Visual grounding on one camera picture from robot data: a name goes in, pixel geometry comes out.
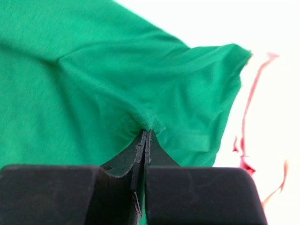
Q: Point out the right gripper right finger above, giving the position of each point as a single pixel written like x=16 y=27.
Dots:
x=177 y=195

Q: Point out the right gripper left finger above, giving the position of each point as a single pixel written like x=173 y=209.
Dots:
x=109 y=194

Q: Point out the salmon pink t-shirt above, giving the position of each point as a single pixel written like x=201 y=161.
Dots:
x=252 y=115

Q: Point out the green t-shirt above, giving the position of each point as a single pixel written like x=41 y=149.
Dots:
x=79 y=79

